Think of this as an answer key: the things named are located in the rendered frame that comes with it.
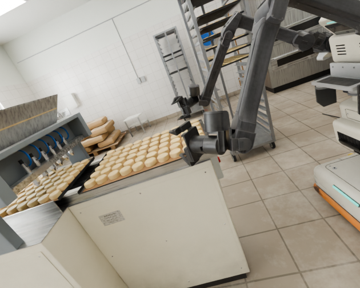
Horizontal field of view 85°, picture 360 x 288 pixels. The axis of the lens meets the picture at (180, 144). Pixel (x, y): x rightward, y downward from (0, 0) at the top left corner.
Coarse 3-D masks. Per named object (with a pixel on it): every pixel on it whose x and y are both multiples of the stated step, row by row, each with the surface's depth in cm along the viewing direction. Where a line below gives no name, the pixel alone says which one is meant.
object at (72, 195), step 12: (204, 156) 82; (156, 168) 84; (168, 168) 84; (180, 168) 85; (132, 180) 87; (144, 180) 87; (72, 192) 88; (96, 192) 89; (108, 192) 89; (60, 204) 91; (72, 204) 91
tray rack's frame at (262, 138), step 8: (224, 0) 214; (184, 16) 218; (208, 24) 224; (192, 40) 227; (192, 48) 232; (200, 72) 241; (224, 88) 251; (232, 112) 264; (256, 128) 251; (256, 136) 233; (264, 136) 226; (256, 144) 216; (264, 144) 214
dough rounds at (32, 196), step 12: (72, 168) 113; (48, 180) 109; (60, 180) 102; (72, 180) 100; (24, 192) 106; (36, 192) 101; (48, 192) 93; (60, 192) 89; (12, 204) 97; (24, 204) 90; (36, 204) 89
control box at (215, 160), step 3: (216, 156) 87; (213, 159) 88; (216, 159) 88; (213, 162) 88; (216, 162) 88; (213, 165) 89; (216, 165) 89; (219, 165) 89; (216, 168) 89; (219, 168) 89; (216, 171) 90; (219, 171) 90; (216, 174) 91; (219, 174) 91; (222, 174) 91; (219, 177) 91; (222, 177) 91
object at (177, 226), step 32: (128, 192) 88; (160, 192) 88; (192, 192) 88; (96, 224) 95; (128, 224) 95; (160, 224) 95; (192, 224) 95; (224, 224) 96; (128, 256) 103; (160, 256) 104; (192, 256) 104; (224, 256) 104
